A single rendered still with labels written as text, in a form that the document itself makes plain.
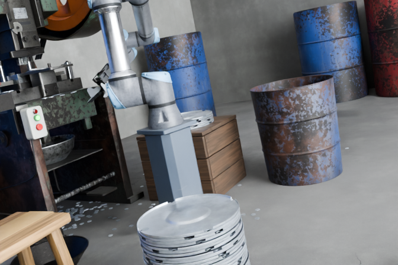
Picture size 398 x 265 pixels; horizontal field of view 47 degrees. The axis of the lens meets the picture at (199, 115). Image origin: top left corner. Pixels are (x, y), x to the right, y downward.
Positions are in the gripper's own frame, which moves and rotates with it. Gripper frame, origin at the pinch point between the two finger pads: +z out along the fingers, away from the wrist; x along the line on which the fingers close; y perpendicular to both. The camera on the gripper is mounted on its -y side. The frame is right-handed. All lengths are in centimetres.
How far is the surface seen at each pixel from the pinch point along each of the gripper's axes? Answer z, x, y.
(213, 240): 59, 100, -16
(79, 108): -0.5, -18.7, -0.8
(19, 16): -17, -25, 48
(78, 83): -15.2, -28.0, 5.2
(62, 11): -50, -44, 34
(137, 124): -118, -194, -106
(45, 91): 4.1, -20.4, 16.6
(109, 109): -10.7, -16.1, -13.1
